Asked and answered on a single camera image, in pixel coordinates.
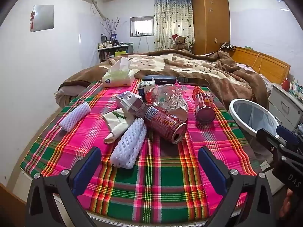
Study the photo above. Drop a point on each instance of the teddy bear santa hat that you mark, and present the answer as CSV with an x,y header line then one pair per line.
x,y
179,43

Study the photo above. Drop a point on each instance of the black tablet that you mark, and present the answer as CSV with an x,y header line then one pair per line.
x,y
192,81

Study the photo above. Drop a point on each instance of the dried branches vase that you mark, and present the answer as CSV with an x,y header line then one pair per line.
x,y
110,26

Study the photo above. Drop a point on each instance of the window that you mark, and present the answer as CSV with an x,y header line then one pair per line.
x,y
142,26

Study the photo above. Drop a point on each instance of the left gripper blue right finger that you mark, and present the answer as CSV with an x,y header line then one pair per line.
x,y
215,170

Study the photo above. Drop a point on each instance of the wooden wardrobe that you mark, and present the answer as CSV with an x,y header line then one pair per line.
x,y
211,20

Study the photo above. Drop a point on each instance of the clear plastic bottle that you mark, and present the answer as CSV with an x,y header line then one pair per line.
x,y
170,98

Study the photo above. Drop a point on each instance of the red drink can front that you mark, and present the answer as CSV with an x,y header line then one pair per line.
x,y
168,126

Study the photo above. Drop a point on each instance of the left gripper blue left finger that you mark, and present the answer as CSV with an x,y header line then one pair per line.
x,y
83,171

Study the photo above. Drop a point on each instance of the wall poster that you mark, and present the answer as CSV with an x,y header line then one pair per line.
x,y
41,18

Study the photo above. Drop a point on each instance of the grey bedside drawer cabinet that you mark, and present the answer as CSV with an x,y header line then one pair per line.
x,y
285,108

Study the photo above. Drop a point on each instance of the person's right hand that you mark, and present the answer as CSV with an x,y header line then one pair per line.
x,y
290,206

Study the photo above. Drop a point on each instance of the tissue pack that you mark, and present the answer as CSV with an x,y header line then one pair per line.
x,y
119,74

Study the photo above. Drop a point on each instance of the red mug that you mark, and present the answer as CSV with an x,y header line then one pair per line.
x,y
286,85

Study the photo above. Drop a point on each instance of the white trash bin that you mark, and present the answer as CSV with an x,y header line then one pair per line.
x,y
251,117

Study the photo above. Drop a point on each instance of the pink plaid tablecloth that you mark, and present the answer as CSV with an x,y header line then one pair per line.
x,y
166,184

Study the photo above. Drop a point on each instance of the shelf with items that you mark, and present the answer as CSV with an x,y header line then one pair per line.
x,y
113,51

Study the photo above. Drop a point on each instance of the beige paper cup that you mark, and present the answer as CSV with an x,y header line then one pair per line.
x,y
117,121

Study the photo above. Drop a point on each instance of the dark blue glasses case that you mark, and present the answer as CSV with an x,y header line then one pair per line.
x,y
160,79

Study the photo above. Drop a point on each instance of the purple milk carton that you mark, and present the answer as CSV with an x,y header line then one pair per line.
x,y
132,103

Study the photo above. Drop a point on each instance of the wooden headboard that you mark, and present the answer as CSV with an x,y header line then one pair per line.
x,y
275,70

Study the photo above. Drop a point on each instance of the brown patterned blanket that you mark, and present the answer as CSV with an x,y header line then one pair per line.
x,y
226,79

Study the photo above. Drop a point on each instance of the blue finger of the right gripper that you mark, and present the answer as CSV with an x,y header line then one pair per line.
x,y
270,142
287,135

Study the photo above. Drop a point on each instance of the white foam net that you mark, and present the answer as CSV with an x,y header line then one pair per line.
x,y
127,150
71,120

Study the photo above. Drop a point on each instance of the patterned curtain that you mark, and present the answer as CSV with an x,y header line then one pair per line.
x,y
173,17

